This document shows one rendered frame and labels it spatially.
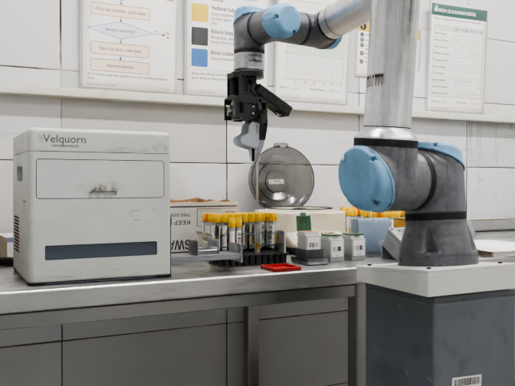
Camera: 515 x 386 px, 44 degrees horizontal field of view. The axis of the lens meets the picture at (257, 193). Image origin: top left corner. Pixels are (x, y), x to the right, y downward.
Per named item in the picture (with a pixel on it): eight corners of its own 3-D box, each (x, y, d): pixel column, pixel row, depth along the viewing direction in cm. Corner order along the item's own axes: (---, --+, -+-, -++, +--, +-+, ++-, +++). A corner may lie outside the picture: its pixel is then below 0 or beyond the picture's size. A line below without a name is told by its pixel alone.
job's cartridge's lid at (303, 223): (296, 212, 157) (295, 212, 158) (297, 231, 157) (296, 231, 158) (310, 211, 159) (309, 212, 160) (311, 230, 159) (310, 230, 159)
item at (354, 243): (352, 260, 160) (352, 233, 160) (341, 259, 164) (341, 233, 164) (365, 260, 162) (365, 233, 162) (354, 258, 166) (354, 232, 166)
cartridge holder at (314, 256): (308, 266, 151) (308, 250, 151) (290, 261, 159) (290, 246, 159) (328, 264, 153) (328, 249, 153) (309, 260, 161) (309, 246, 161)
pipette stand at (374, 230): (361, 257, 167) (361, 219, 167) (347, 254, 174) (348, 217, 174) (394, 256, 171) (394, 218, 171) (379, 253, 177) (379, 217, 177)
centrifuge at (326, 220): (280, 255, 172) (280, 210, 172) (248, 245, 200) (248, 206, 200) (361, 253, 179) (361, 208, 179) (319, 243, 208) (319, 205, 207)
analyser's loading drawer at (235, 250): (152, 267, 132) (152, 242, 132) (143, 264, 138) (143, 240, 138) (243, 262, 141) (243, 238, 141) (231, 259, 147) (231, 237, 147)
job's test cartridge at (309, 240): (306, 258, 153) (306, 232, 153) (296, 256, 157) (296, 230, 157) (321, 257, 155) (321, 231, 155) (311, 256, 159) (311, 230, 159)
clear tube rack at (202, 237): (212, 263, 157) (212, 233, 157) (198, 258, 166) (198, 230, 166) (286, 258, 166) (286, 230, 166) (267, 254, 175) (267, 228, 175)
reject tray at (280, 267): (273, 272, 140) (273, 268, 140) (260, 268, 146) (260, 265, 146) (300, 269, 143) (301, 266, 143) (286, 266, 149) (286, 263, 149)
